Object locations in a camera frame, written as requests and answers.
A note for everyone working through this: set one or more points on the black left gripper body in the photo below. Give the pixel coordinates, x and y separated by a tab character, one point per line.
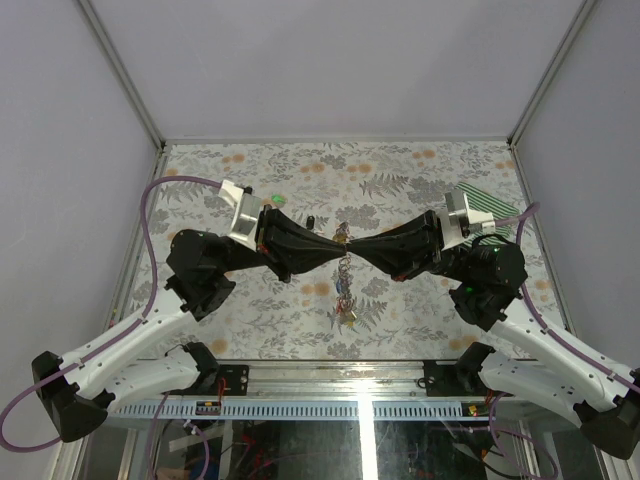
263	238

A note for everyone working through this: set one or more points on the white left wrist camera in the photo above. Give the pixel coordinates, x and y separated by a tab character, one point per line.
247	209

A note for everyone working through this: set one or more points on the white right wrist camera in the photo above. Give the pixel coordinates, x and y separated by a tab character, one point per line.
458	221

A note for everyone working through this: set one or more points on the green striped cloth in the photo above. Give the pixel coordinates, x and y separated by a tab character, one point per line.
482	201

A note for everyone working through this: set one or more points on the floral table mat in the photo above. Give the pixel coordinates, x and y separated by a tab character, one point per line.
374	187

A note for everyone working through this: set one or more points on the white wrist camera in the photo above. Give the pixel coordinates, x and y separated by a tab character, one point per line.
247	209
458	221

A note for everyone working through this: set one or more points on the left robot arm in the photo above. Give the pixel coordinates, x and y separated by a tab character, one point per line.
82	387

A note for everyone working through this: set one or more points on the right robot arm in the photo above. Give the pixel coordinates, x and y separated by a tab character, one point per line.
589	389

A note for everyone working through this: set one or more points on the aluminium front rail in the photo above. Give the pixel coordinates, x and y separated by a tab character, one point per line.
328	390

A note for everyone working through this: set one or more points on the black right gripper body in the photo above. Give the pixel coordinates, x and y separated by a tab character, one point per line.
434	268

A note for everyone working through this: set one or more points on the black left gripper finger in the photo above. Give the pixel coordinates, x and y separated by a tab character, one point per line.
304	261
304	239

